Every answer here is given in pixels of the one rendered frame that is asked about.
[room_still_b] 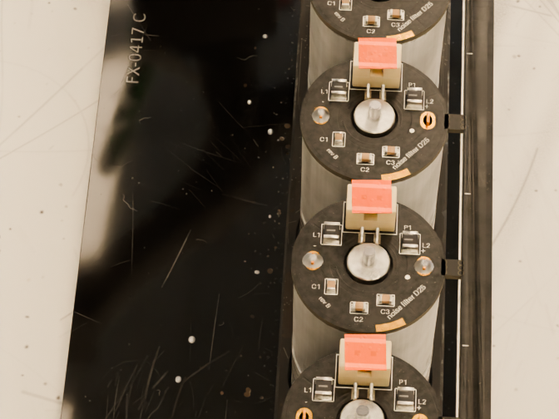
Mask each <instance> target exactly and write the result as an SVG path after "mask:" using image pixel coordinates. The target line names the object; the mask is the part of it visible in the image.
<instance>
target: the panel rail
mask: <svg viewBox="0 0 559 419"><path fill-rule="evenodd" d="M493 56H494V0H465V26H464V78H463V115H456V114H448V115H447V114H446V115H447V116H448V133H461V134H463V182H462V234H461V259H445V261H446V262H445V261H444V262H445V263H446V268H445V269H446V271H445V279H461V287H460V338H459V391H458V417H441V418H442V419H491V390H492V168H493Z"/></svg>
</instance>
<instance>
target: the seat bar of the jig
mask: <svg viewBox="0 0 559 419"><path fill-rule="evenodd" d="M450 24H451V0H449V4H448V8H447V11H446V19H445V27H444V34H443V47H442V55H441V62H440V69H439V83H438V89H439V90H440V92H441V93H442V95H443V98H444V100H445V102H446V105H447V109H448V111H449V69H450ZM309 25H310V0H300V10H299V35H298V48H297V62H296V75H295V88H294V113H293V126H292V140H291V153H290V166H289V191H288V204H287V218H286V231H285V244H284V269H283V283H282V295H281V309H280V322H279V347H278V361H277V374H276V387H275V413H274V419H281V416H282V410H283V405H284V400H285V398H286V395H287V393H288V391H289V389H290V387H291V368H292V335H293V299H294V283H293V279H292V273H291V256H292V251H293V247H294V242H295V240H296V239H297V237H298V235H299V225H300V197H301V175H302V134H301V129H300V110H301V106H302V102H303V99H304V96H305V94H306V92H307V90H308V70H309ZM447 192H448V134H447V138H446V140H445V143H444V146H443V156H442V163H441V170H440V176H439V183H438V195H437V202H436V215H435V222H434V231H435V232H436V234H437V236H438V237H439V239H440V241H441V244H442V246H443V251H444V255H445V259H446V232H447ZM444 317H445V279H444V282H443V288H442V291H441V293H440V296H439V302H438V313H437V319H436V326H435V332H434V338H433V355H432V361H431V367H430V373H429V380H428V382H429V384H430V385H431V387H432V388H433V390H434V392H435V394H436V396H437V398H438V401H439V405H440V407H441V412H442V416H443V358H444Z"/></svg>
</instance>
